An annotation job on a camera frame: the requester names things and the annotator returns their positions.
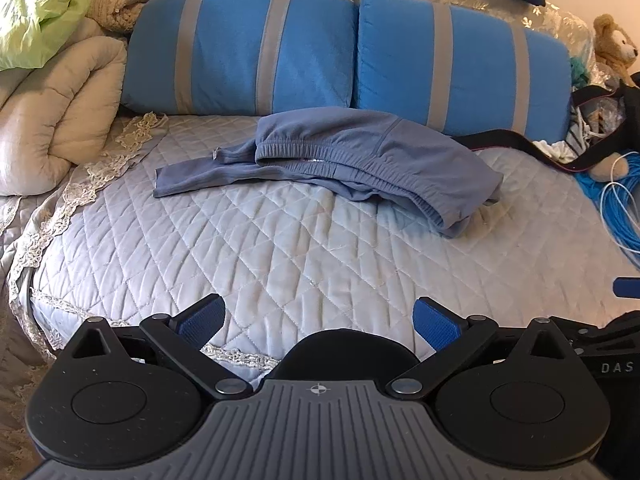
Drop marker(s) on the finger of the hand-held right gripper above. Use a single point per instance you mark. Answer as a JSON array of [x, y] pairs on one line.
[[627, 287]]

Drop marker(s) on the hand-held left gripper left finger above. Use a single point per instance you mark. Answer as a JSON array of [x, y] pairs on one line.
[[202, 319]]

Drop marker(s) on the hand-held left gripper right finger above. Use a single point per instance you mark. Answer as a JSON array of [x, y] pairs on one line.
[[435, 326]]

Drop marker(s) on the blue-grey pants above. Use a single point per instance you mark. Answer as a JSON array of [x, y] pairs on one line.
[[350, 150]]

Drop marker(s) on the grey quilted bedspread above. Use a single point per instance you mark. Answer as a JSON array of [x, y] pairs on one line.
[[275, 250]]

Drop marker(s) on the black white striped cloth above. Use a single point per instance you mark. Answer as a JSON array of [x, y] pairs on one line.
[[582, 130]]

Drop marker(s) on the black belt with pink edge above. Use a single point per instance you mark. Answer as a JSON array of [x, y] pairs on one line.
[[510, 141]]

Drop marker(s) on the teal yarn bundle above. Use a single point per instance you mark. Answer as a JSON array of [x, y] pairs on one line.
[[579, 70]]

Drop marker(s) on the tan teddy bear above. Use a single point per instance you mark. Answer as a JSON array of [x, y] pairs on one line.
[[612, 40]]

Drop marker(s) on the beige comforter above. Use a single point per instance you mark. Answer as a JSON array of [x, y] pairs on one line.
[[55, 110]]

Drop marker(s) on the blue grey-striped pillow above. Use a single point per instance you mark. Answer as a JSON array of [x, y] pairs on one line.
[[225, 50], [475, 60]]

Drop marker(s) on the green comforter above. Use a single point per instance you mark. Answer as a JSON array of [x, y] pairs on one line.
[[35, 15]]

